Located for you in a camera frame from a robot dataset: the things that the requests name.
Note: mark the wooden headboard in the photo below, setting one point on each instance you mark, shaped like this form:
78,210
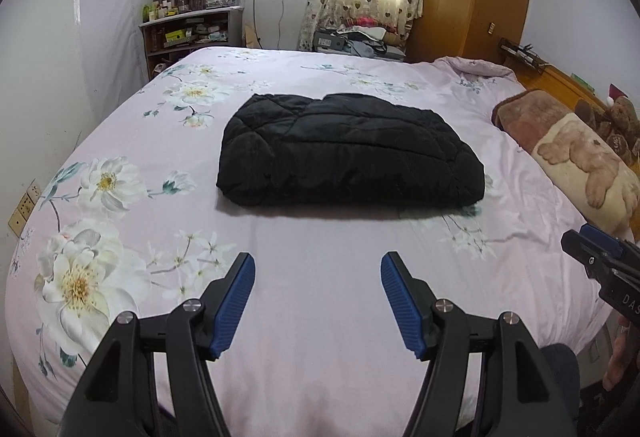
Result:
555,82

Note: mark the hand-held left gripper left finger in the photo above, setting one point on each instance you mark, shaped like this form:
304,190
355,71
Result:
235,302

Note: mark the wall socket plate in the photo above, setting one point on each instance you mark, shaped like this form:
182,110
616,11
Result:
34,193
20,217

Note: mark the leaning wooden board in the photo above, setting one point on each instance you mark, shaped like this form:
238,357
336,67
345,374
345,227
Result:
252,37

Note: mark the person's right hand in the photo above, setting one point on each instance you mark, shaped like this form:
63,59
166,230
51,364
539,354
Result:
622,352

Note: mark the person's dark trousers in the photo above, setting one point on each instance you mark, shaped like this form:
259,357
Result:
562,377

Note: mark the black padded jacket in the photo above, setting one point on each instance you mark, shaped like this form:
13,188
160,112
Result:
350,152

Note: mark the brown bear print blanket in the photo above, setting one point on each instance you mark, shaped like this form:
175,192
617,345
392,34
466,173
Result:
585,162

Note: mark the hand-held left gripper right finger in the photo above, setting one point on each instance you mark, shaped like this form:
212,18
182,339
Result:
400,307

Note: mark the wooden cluttered shelf unit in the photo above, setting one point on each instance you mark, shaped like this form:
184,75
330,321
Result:
185,37

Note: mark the pink floral bed sheet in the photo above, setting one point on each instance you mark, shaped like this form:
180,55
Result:
325,242

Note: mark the white cabinet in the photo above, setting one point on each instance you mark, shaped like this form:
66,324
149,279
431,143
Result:
277,14

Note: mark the pile of clothes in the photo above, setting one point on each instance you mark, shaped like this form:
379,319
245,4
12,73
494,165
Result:
360,37

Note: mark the brown teddy bear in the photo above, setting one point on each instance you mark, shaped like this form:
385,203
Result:
622,117

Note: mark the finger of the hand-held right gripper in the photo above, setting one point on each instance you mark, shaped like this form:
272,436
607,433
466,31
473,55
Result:
582,252
602,239

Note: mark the black wall rack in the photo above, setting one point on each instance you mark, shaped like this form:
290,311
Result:
522,53

